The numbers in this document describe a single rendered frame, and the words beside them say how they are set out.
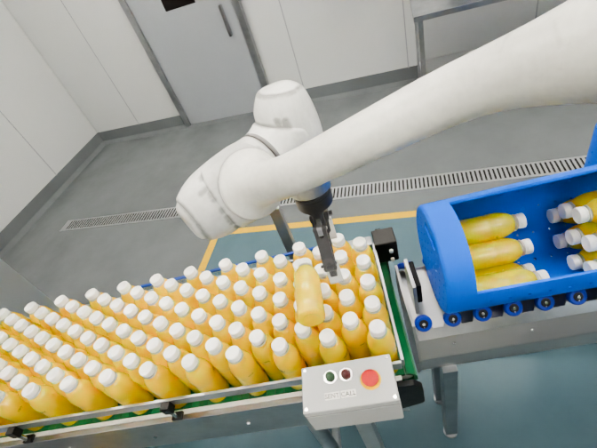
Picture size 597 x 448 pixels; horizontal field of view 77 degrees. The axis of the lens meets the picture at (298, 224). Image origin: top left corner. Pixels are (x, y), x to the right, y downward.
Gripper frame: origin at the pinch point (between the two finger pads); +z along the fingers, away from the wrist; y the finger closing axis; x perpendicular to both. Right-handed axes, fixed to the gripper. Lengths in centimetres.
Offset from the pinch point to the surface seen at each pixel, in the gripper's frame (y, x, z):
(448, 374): -3, -24, 63
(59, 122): 377, 324, 68
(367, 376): -22.8, -2.0, 13.6
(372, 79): 346, -54, 114
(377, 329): -11.2, -5.9, 15.6
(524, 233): 16, -52, 25
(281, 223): 40.2, 19.6, 21.4
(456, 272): -5.7, -25.7, 7.5
